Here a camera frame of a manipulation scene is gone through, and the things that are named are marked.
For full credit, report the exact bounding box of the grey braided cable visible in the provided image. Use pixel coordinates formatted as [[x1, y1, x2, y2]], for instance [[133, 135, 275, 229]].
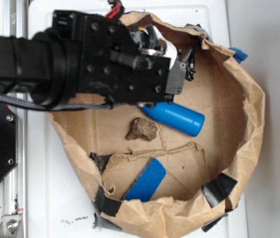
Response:
[[0, 90, 140, 112]]

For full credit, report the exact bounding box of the white flat ribbon cable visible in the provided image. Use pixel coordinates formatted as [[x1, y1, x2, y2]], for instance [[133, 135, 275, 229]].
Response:
[[152, 26, 178, 69]]

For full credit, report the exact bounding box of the metal corner bracket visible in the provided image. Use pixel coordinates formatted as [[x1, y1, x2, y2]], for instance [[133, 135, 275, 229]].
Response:
[[0, 214, 24, 238]]

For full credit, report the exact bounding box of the red wire bundle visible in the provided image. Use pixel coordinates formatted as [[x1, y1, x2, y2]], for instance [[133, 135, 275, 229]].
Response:
[[106, 0, 126, 19]]

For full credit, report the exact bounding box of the black tape patch right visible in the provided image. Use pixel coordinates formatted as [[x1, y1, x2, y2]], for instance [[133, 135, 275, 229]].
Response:
[[202, 173, 237, 208]]

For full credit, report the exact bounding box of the white plastic board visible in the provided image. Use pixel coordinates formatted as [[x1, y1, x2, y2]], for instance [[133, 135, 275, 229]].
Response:
[[24, 0, 248, 238]]

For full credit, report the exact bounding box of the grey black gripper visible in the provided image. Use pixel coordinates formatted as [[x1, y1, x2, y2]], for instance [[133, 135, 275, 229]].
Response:
[[130, 24, 197, 103]]

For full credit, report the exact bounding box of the black tape patch bottom-left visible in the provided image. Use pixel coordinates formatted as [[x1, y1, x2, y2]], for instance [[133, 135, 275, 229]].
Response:
[[94, 186, 122, 217]]

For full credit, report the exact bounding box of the blue sponge strip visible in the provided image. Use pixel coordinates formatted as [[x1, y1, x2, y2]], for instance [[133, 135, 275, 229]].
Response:
[[124, 158, 166, 202]]

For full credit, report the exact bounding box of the blue tape piece right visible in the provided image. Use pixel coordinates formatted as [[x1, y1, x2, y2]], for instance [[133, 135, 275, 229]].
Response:
[[229, 47, 249, 64]]

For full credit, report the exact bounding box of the brown paper bag tray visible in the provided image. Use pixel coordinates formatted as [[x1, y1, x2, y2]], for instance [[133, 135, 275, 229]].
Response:
[[48, 12, 265, 238]]

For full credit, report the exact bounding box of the brown rock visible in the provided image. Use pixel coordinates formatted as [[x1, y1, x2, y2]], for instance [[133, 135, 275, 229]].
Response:
[[126, 118, 157, 141]]

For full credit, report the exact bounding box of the blue plastic bottle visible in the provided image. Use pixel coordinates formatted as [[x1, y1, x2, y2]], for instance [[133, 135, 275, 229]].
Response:
[[141, 102, 205, 137]]

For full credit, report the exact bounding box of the aluminium frame rail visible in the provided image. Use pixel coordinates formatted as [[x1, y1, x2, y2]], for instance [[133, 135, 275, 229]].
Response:
[[3, 0, 28, 238]]

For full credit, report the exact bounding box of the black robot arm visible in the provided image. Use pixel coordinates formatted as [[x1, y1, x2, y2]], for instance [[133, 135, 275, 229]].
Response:
[[0, 10, 195, 111]]

